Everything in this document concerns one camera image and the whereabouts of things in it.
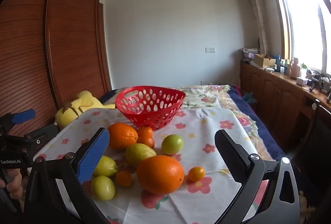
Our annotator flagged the patterned curtain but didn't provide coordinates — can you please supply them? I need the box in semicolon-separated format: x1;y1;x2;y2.
243;0;270;56

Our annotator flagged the round green lemon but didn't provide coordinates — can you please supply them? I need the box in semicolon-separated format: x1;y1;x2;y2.
161;134;184;155

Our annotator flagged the teal cloth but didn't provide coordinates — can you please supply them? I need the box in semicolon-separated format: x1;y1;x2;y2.
243;93;258;103

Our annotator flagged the window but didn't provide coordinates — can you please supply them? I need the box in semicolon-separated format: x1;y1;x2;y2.
266;0;331;80

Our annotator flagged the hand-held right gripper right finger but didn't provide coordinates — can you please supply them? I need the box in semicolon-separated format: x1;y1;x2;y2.
215;129;300;224

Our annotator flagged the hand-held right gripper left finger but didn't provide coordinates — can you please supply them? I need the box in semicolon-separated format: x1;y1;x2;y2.
24;127;110;224

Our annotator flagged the brown wooden cabinet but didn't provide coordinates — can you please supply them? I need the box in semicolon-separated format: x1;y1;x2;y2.
239;61;331;188

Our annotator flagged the yellow plush toy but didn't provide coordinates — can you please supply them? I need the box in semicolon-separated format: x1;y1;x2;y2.
55;90;116;129

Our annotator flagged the cardboard box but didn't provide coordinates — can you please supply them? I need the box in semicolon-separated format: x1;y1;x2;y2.
254;53;276;68

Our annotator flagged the small mandarin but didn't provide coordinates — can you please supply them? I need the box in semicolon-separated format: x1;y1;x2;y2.
137;137;155;149
137;126;154;139
115;171;133;187
187;167;206;183

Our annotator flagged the person's left hand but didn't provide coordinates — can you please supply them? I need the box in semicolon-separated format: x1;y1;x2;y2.
0;170;23;199

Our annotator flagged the yellow-green lemon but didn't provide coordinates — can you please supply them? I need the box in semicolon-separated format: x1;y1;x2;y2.
93;155;119;178
91;175;116;201
125;143;157;168

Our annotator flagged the large orange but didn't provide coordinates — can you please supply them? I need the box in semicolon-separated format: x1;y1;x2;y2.
136;155;185;195
107;122;139;150

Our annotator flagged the floral bedsheet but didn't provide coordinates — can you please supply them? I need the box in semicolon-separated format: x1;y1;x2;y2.
173;84;285;162

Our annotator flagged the pile of bags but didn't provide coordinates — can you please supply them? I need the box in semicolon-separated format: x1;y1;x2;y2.
240;48;259;62

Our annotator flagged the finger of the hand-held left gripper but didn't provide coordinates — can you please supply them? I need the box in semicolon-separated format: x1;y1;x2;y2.
0;109;36;132
23;124;59;148

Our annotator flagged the red perforated plastic basket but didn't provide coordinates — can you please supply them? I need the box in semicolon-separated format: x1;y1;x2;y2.
115;86;186;131

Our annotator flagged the pink bottle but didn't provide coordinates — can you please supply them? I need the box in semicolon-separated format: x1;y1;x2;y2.
290;58;300;78

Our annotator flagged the white flower-print cloth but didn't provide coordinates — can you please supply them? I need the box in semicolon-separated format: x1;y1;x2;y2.
34;108;277;224

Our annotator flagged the dark blue blanket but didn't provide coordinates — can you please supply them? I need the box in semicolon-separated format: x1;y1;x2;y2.
228;86;287;160

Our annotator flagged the brown wooden wardrobe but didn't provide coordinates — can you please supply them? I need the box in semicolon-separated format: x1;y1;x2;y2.
0;0;112;137

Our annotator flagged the black tripod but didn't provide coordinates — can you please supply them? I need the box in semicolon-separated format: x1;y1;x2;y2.
306;71;331;94

